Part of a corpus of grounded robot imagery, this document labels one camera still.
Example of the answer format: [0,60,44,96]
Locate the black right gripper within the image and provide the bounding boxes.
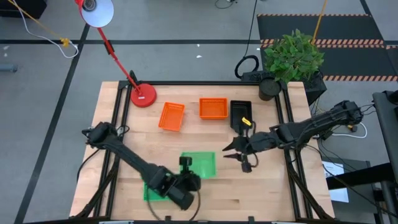
[222,132,277,161]

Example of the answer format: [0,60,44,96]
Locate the green plastic basket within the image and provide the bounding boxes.
[180,151,217,179]
[142,182,175,202]

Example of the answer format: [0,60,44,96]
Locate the red desk lamp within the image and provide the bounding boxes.
[74,0,158,108]

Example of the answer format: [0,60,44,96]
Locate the potted green plant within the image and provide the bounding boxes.
[258,29,326,102]

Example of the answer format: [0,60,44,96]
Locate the white paper sheet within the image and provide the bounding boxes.
[322,161,350,203]

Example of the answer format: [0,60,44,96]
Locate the black desk bar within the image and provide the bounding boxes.
[326,162,398,190]

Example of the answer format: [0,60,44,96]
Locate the black desk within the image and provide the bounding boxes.
[372,90,398,184]

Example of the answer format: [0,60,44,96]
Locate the black hazard-striped floor mat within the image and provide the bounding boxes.
[256,13,398,82]

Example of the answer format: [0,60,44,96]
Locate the grey cylinder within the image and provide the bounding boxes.
[0,63,19,73]

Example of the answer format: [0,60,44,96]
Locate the black case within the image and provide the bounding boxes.
[0,0,48,19]

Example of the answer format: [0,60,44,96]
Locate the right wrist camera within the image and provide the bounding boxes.
[241,154,253,174]

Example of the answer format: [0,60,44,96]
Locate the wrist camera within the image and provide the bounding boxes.
[241,154,253,174]
[178,156,193,175]

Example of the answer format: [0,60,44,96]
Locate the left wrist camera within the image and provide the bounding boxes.
[178,156,193,175]

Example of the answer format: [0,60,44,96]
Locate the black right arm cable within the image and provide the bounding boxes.
[247,121,260,169]

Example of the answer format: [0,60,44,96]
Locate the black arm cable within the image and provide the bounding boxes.
[146,189,201,222]
[247,121,260,169]

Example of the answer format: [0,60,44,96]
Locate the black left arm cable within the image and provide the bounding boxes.
[146,189,201,222]

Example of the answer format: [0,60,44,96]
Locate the black aluminium table frame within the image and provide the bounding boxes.
[74,80,335,222]

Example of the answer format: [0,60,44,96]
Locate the black base cable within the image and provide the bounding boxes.
[76,147,105,183]

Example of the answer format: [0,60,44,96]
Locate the black hanging cable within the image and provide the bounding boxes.
[234,0,260,80]

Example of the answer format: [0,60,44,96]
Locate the white power cable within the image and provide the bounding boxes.
[331,121,368,139]

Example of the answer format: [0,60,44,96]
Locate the yellow hanging strap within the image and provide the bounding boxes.
[312,0,328,44]

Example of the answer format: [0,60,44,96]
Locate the white floor cable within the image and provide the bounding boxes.
[11,0,80,60]

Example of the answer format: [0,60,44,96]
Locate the yellow floor rope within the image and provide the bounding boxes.
[6,0,71,47]

